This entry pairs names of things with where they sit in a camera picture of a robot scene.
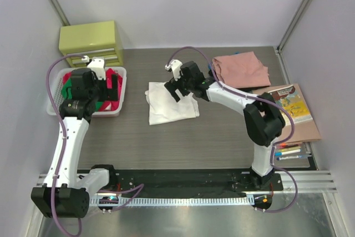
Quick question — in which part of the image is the white printed t shirt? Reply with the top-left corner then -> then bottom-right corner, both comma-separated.
145,82 -> 200,125

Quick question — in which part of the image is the pink t shirt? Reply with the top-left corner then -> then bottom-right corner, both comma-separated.
212,52 -> 271,89

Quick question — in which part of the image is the black t shirt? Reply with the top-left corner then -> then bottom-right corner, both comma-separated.
216,71 -> 271,92

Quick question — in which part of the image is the blue t shirt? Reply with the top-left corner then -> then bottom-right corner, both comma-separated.
207,52 -> 240,77

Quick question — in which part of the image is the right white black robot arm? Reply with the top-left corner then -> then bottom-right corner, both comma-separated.
164,59 -> 285,189

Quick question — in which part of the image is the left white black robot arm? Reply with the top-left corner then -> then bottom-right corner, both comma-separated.
31,67 -> 118,218

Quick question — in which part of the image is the white plastic basket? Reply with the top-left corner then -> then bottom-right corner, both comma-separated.
50,67 -> 127,117

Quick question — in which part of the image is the red t shirt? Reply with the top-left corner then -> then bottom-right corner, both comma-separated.
62,68 -> 124,113

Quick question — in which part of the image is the green t shirt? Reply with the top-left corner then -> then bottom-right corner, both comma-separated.
60,77 -> 105,109

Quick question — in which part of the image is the yellow-green drawer box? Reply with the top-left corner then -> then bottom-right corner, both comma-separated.
59,21 -> 123,67

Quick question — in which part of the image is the yellow picture book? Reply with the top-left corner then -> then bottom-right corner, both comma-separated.
268,84 -> 313,124

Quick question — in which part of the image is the red marker pen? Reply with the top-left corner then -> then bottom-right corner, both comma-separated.
276,143 -> 302,149

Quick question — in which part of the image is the yellow marker pen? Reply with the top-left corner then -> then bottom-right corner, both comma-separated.
276,147 -> 301,153

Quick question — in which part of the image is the brown cardboard sheet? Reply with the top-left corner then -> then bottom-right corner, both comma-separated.
253,85 -> 321,143

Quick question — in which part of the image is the dark blue marker pen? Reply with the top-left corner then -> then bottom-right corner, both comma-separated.
277,154 -> 312,161

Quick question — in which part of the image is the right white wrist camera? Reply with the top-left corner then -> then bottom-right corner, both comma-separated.
165,59 -> 182,81

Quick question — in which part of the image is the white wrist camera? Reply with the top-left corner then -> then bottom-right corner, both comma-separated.
81,56 -> 106,80
165,59 -> 182,81

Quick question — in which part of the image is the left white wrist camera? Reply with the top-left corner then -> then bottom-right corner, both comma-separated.
81,56 -> 106,80

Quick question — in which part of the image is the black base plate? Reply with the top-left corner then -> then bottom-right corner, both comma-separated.
77,168 -> 286,196

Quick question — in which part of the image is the white slotted cable duct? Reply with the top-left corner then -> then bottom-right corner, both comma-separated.
89,195 -> 255,208

